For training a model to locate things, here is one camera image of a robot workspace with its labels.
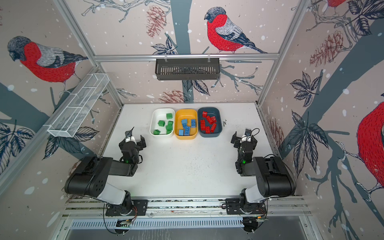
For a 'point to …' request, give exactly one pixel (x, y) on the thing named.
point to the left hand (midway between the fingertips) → (132, 137)
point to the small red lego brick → (204, 114)
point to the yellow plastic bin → (188, 114)
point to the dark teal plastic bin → (211, 111)
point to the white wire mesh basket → (67, 119)
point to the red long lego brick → (213, 127)
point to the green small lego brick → (169, 116)
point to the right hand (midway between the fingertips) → (244, 135)
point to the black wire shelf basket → (187, 68)
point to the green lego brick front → (161, 123)
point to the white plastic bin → (160, 114)
